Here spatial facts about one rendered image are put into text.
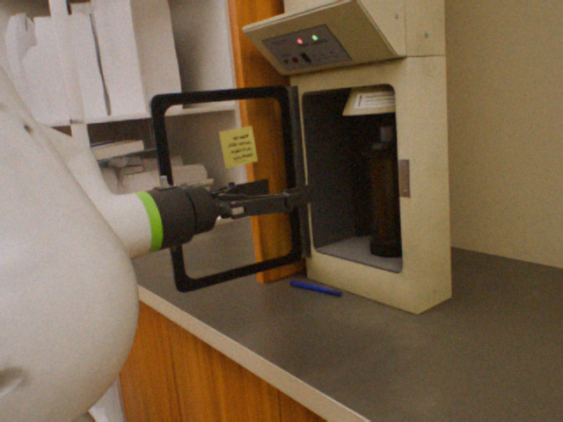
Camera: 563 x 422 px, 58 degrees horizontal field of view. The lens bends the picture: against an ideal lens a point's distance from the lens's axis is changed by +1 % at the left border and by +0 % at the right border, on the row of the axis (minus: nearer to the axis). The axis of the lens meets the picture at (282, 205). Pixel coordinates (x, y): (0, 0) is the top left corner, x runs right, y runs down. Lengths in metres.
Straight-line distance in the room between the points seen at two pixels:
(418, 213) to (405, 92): 0.22
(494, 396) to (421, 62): 0.55
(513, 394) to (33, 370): 0.66
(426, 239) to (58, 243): 0.81
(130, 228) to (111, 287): 0.48
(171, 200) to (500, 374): 0.54
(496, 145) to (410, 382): 0.71
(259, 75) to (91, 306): 0.96
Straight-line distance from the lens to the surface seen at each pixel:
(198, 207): 0.77
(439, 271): 1.03
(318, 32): 0.94
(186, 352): 1.24
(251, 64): 1.15
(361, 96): 1.02
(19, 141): 0.28
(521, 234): 1.34
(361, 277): 1.08
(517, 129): 1.30
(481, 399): 0.78
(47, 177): 0.27
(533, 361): 0.88
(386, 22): 0.89
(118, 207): 0.72
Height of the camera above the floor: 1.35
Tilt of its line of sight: 12 degrees down
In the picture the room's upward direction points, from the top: 5 degrees counter-clockwise
